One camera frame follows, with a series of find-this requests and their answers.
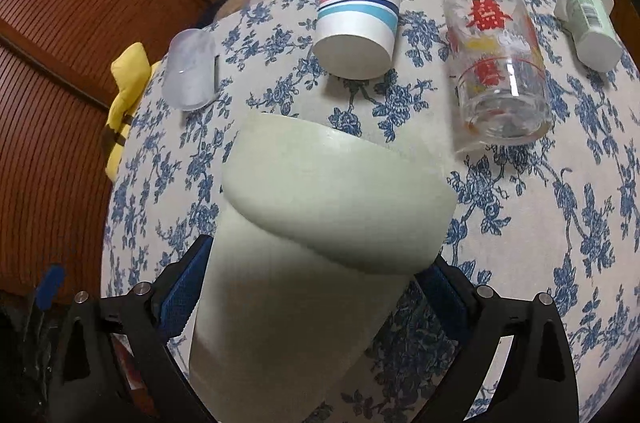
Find brown louvered wardrobe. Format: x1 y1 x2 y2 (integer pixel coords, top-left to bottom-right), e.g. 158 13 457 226
1 0 213 299

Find clear glass red print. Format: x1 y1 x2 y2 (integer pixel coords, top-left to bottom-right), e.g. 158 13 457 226
442 0 551 146

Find white plastic cup green label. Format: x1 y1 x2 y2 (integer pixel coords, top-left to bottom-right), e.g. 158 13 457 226
554 0 623 73

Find blue floral white cloth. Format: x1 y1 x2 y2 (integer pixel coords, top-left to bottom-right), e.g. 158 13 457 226
101 0 639 421

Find yellow plush toy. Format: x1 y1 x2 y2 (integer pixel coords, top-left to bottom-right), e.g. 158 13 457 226
101 42 160 183

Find white paper cup blue stripes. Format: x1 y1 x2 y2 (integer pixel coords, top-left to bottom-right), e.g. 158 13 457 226
314 0 401 81

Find translucent frosted plastic cup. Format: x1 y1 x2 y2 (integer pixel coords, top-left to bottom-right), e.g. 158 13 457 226
162 29 217 112

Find pale green thermos cup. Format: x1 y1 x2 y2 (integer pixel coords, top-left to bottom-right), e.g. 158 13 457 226
190 112 457 422

